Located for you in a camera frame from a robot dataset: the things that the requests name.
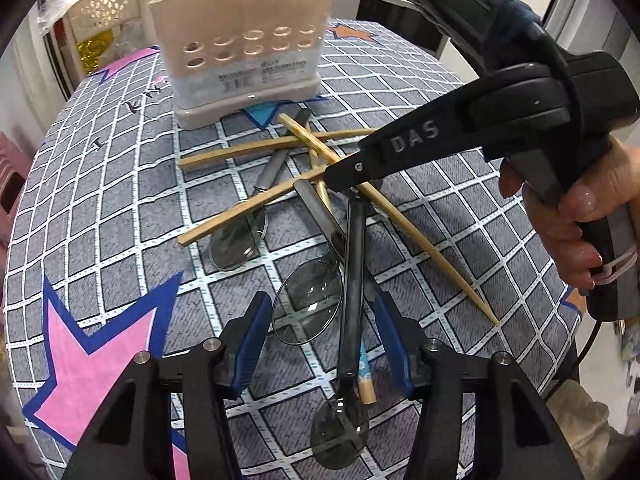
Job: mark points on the person's right hand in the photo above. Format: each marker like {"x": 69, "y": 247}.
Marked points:
{"x": 550, "y": 240}

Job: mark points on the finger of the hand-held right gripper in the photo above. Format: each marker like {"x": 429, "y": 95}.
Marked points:
{"x": 425, "y": 135}

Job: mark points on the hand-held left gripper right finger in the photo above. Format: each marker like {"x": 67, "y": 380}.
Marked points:
{"x": 392, "y": 345}

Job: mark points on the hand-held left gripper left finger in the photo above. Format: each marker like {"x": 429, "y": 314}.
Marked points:
{"x": 252, "y": 345}

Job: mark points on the pink plastic stool stack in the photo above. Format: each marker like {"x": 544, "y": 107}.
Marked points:
{"x": 10, "y": 160}

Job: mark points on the beige cloth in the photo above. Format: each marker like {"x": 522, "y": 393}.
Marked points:
{"x": 580, "y": 425}

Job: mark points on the beige plastic utensil holder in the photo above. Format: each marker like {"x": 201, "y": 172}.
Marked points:
{"x": 250, "y": 80}

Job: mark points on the grey checked tablecloth pink stars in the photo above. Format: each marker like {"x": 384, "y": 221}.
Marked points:
{"x": 125, "y": 210}

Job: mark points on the beige perforated basket rack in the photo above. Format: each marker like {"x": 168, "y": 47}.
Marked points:
{"x": 115, "y": 5}

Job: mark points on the pink rubber band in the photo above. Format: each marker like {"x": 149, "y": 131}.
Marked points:
{"x": 620, "y": 264}

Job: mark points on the gold foil bag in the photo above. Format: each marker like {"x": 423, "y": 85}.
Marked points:
{"x": 92, "y": 50}

